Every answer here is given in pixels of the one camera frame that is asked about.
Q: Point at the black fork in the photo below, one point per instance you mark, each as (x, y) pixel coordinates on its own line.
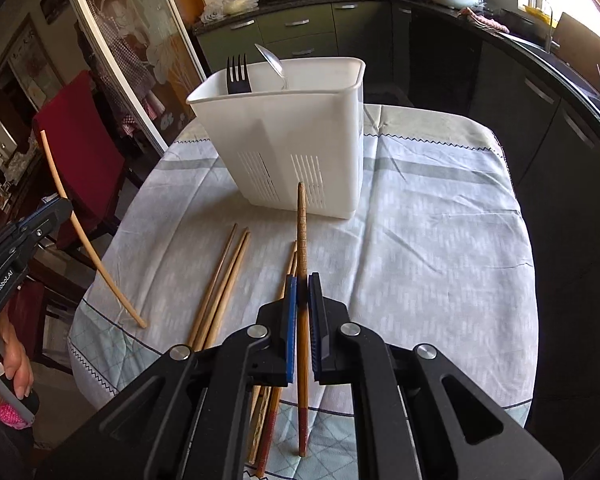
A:
(238, 82)

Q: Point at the dark red-ended wooden chopstick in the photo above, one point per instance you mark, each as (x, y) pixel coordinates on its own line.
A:
(302, 240)

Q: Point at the person's left hand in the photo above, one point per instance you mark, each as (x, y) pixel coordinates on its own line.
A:
(17, 365)

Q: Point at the dark wall poster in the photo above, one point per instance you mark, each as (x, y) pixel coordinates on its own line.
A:
(55, 0)

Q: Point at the silver spoon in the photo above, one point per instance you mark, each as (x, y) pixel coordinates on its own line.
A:
(270, 57)

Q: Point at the dark kitchen countertop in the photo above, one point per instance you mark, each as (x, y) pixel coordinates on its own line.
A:
(555, 60)

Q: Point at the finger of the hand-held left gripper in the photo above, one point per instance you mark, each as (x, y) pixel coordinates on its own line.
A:
(32, 218)
(55, 212)

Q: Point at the pale patterned tablecloth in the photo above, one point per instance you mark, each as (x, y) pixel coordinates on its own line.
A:
(430, 260)

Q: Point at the white plastic utensil holder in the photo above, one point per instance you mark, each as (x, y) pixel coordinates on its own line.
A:
(280, 130)

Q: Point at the wall poster with drawings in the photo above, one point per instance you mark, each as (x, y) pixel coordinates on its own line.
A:
(35, 65)

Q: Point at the pale bamboo chopstick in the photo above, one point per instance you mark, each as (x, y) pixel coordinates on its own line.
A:
(92, 255)

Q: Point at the curved chrome faucet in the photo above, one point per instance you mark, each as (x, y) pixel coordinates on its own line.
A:
(547, 20)

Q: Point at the pink dish cloth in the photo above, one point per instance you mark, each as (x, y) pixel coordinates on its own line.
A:
(485, 21)

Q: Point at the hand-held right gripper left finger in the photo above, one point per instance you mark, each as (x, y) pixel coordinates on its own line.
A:
(292, 332)

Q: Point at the yellow sponge holder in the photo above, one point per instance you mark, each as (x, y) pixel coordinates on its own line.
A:
(537, 12)

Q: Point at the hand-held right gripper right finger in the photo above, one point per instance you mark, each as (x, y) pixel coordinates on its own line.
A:
(316, 332)

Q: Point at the red upholstered chair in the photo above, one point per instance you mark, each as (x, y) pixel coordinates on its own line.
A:
(85, 160)

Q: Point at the wooden cutting board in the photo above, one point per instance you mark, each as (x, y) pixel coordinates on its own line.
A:
(565, 32)

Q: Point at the green lower kitchen cabinets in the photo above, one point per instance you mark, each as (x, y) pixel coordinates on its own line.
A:
(530, 125)

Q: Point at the checked apron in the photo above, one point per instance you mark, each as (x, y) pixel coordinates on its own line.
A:
(115, 60)

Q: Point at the flower-printed glass sliding door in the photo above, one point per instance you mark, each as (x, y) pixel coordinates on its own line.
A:
(130, 35)

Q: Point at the clear bag with yellow food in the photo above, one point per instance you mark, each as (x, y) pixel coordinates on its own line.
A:
(237, 5)

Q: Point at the white plastic bag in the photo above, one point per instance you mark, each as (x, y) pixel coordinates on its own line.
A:
(212, 14)

